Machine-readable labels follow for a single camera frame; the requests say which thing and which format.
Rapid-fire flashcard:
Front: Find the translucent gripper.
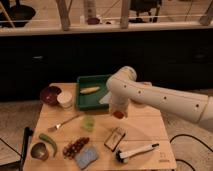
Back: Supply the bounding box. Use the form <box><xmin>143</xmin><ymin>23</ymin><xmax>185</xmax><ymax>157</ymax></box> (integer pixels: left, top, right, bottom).
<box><xmin>109</xmin><ymin>99</ymin><xmax>129</xmax><ymax>118</ymax></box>

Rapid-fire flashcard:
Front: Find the red apple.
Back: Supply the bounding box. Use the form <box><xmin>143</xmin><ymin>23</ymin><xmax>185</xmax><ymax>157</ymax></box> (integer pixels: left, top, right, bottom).
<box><xmin>113</xmin><ymin>111</ymin><xmax>124</xmax><ymax>119</ymax></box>

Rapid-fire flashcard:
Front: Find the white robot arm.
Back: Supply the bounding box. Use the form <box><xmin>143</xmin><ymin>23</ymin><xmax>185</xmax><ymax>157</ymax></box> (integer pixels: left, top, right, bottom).
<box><xmin>106</xmin><ymin>66</ymin><xmax>213</xmax><ymax>133</ymax></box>

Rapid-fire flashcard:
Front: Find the green plastic cup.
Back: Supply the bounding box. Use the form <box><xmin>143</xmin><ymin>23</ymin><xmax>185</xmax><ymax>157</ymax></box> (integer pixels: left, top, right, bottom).
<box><xmin>82</xmin><ymin>116</ymin><xmax>95</xmax><ymax>131</ymax></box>

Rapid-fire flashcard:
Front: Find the white cup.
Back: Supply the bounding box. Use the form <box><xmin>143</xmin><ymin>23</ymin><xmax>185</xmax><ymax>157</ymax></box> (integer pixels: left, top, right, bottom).
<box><xmin>57</xmin><ymin>91</ymin><xmax>72</xmax><ymax>108</ymax></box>

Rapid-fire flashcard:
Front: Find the grey triangular cloth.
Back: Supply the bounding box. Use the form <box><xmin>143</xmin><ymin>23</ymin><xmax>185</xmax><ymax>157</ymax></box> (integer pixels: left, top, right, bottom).
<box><xmin>99</xmin><ymin>92</ymin><xmax>111</xmax><ymax>104</ymax></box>

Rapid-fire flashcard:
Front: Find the green plastic tray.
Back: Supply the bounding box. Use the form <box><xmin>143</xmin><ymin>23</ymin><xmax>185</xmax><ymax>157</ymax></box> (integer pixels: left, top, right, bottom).
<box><xmin>76</xmin><ymin>75</ymin><xmax>109</xmax><ymax>111</ymax></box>

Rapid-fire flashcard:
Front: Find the wooden rectangular block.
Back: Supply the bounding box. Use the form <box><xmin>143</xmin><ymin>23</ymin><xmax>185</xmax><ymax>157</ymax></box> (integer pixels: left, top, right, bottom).
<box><xmin>104</xmin><ymin>127</ymin><xmax>126</xmax><ymax>152</ymax></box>

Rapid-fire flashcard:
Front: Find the white dish brush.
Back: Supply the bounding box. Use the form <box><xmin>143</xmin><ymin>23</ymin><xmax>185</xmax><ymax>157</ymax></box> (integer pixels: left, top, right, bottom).
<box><xmin>115</xmin><ymin>143</ymin><xmax>159</xmax><ymax>163</ymax></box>

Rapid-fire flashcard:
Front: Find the blue sponge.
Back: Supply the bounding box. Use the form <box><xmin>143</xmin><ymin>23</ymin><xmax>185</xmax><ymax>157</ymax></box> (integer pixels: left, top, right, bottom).
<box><xmin>75</xmin><ymin>146</ymin><xmax>99</xmax><ymax>169</ymax></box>

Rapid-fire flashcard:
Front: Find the red grape bunch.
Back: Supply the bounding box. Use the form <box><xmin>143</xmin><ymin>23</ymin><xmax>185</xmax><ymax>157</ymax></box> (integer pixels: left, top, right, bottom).
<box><xmin>62</xmin><ymin>137</ymin><xmax>89</xmax><ymax>159</ymax></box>

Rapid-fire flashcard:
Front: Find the dark maroon bowl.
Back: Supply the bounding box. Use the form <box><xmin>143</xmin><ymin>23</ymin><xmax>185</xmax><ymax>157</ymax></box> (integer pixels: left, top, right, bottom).
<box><xmin>40</xmin><ymin>86</ymin><xmax>62</xmax><ymax>106</ymax></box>

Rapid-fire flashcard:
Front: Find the green pepper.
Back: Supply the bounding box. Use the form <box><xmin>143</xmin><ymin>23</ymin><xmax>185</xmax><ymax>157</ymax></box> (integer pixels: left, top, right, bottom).
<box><xmin>39</xmin><ymin>133</ymin><xmax>58</xmax><ymax>157</ymax></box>

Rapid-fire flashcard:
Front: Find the black cable on floor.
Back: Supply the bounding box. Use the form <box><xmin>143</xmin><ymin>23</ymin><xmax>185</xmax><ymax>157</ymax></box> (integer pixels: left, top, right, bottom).
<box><xmin>169</xmin><ymin>133</ymin><xmax>213</xmax><ymax>171</ymax></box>

